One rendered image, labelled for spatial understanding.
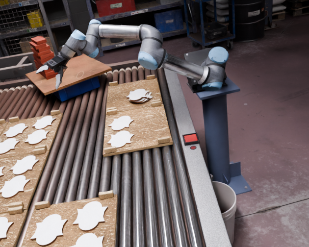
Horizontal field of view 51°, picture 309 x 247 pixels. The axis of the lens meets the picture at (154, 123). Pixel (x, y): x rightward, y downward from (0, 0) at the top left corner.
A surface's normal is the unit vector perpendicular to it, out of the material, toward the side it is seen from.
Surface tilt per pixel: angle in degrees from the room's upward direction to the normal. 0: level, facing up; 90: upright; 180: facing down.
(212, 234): 0
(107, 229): 0
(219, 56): 40
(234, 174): 90
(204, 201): 0
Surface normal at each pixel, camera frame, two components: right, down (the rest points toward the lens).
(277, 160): -0.15, -0.84
